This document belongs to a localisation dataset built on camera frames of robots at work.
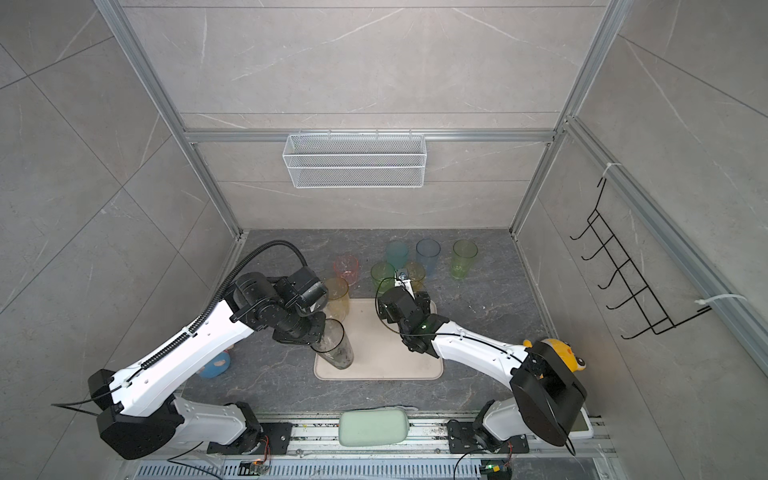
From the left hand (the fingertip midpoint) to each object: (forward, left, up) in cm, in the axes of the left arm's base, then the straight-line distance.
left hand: (324, 333), depth 68 cm
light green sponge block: (-16, -10, -20) cm, 28 cm away
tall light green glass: (+29, -40, -8) cm, 50 cm away
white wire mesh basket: (+60, -5, +7) cm, 60 cm away
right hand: (+15, -19, -9) cm, 26 cm away
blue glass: (+33, -29, -11) cm, 45 cm away
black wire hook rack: (-2, -70, +10) cm, 70 cm away
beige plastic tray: (+3, -12, -18) cm, 22 cm away
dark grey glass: (-3, -3, +1) cm, 5 cm away
